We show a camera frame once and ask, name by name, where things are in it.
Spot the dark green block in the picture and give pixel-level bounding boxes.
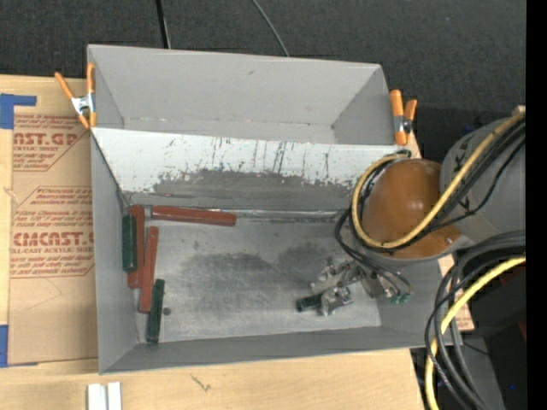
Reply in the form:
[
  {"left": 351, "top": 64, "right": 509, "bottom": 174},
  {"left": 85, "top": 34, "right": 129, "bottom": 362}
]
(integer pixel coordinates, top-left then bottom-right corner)
[
  {"left": 145, "top": 278, "right": 167, "bottom": 344},
  {"left": 295, "top": 295, "right": 327, "bottom": 313},
  {"left": 121, "top": 214, "right": 138, "bottom": 273}
]

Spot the grey metal bin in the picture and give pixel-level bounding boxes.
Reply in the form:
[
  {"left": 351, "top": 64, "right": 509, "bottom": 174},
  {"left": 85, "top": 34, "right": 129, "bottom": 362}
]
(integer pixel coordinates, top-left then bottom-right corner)
[{"left": 86, "top": 44, "right": 445, "bottom": 375}]

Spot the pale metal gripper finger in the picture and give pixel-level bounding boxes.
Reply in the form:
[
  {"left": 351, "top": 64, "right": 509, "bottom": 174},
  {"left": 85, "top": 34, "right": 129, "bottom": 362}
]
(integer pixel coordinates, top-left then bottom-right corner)
[
  {"left": 311, "top": 257, "right": 356, "bottom": 291},
  {"left": 318, "top": 287, "right": 356, "bottom": 317}
]

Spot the red-brown flat block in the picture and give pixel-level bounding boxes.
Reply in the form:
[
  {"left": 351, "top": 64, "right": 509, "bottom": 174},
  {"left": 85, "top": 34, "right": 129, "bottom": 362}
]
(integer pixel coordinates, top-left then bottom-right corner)
[
  {"left": 138, "top": 225, "right": 160, "bottom": 314},
  {"left": 127, "top": 204, "right": 147, "bottom": 290},
  {"left": 150, "top": 205, "right": 238, "bottom": 227}
]

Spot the brown cardboard board, red print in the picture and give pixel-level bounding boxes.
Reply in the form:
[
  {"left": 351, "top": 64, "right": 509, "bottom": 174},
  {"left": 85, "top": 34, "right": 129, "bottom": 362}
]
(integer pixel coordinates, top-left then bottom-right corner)
[{"left": 0, "top": 73, "right": 100, "bottom": 367}]

